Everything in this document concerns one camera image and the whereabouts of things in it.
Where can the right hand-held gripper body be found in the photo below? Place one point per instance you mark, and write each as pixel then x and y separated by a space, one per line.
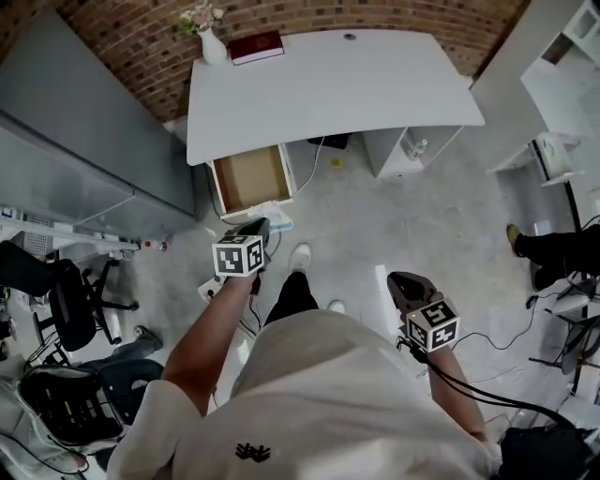
pixel 431 323

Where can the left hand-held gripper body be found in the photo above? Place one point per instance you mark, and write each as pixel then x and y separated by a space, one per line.
pixel 236 255

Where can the white cloth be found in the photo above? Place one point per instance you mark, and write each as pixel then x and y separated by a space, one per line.
pixel 280 220

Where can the white drawer with brown inside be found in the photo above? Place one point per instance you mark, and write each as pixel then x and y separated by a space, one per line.
pixel 253 178

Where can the person's left forearm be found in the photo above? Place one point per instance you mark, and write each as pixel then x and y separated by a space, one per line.
pixel 206 337

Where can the person's right forearm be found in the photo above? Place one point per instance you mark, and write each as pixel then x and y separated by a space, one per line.
pixel 452 394

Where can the white power strip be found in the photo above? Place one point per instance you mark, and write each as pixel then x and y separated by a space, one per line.
pixel 208 289

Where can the person's black trouser leg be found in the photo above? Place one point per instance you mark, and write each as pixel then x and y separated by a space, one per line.
pixel 293 297

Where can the clear bottle with red cap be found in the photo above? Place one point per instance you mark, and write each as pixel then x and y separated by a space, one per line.
pixel 154 245

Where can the person's right white shoe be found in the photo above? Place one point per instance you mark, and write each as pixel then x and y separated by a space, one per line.
pixel 336 306

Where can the person's white shirt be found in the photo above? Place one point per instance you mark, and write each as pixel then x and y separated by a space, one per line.
pixel 328 412

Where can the grey stool seat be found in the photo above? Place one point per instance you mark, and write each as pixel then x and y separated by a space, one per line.
pixel 574 305

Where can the black metal chair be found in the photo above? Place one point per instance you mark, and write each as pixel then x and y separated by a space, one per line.
pixel 574 347

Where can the black router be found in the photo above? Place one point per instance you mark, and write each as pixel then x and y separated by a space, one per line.
pixel 335 140

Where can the black office chair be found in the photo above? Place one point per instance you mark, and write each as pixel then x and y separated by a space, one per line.
pixel 72 309

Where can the black bag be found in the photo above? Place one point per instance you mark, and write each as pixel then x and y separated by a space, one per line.
pixel 544 454

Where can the white plastic bottle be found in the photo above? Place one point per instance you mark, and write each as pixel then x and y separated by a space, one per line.
pixel 417 150

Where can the white shelving rack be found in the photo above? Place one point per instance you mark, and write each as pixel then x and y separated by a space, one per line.
pixel 56 229

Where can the white desk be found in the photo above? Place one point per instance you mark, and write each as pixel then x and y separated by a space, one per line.
pixel 328 89

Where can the grey metal cabinet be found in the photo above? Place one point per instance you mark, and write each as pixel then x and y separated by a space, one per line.
pixel 70 150

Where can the dark red book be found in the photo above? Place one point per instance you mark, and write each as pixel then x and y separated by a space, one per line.
pixel 255 47

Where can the black and white backpack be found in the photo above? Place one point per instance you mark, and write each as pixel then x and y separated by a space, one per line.
pixel 70 403

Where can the pink and white flowers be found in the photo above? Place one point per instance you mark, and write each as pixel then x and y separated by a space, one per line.
pixel 199 16

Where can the white cabinet unit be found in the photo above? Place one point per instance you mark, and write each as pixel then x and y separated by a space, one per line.
pixel 562 94

